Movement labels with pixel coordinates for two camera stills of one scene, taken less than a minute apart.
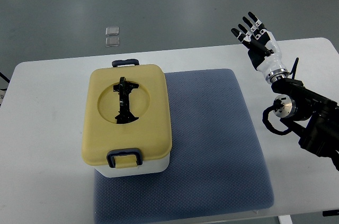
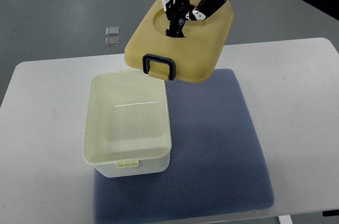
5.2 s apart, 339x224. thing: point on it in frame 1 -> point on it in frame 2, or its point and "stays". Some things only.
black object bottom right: [330, 213] stays
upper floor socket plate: [112, 30] stays
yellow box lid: [126, 107] -> [192, 58]
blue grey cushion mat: [215, 167] stays
